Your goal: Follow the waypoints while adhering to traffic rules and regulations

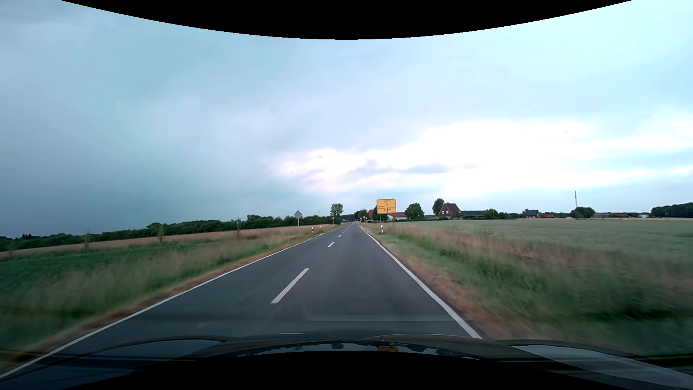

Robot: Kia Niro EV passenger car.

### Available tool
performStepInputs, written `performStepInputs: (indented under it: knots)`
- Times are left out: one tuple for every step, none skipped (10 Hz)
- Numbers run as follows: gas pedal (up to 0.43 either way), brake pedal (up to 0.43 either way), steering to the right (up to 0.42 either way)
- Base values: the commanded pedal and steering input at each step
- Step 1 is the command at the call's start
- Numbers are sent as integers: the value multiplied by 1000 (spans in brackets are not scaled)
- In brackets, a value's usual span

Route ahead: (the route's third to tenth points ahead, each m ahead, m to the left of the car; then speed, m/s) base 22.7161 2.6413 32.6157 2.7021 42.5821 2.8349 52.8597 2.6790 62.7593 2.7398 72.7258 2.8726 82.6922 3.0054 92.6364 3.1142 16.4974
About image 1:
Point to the tall green tree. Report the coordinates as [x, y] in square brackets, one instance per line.
[336, 211]

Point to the yellow direction road sign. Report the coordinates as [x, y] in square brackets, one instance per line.
[386, 206]

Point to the white building with red roof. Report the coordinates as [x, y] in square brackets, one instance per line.
[398, 216]

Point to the round green tree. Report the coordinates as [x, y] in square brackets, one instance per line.
[414, 212]

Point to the grey asphalt road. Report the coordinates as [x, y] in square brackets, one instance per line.
[346, 271]

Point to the red brick house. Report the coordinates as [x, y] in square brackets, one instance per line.
[449, 210]

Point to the road markings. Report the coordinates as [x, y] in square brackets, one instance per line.
[289, 286]

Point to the car's own bonnet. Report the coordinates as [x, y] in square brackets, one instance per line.
[346, 363]

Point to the wood of dark trees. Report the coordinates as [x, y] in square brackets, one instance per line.
[178, 227]

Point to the grass verge with field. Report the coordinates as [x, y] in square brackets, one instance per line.
[541, 265]
[108, 276]

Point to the round green bush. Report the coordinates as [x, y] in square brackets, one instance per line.
[583, 212]

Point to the dark green wood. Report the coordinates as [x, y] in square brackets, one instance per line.
[672, 210]

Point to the diamond road sign on post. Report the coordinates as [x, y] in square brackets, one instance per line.
[298, 215]

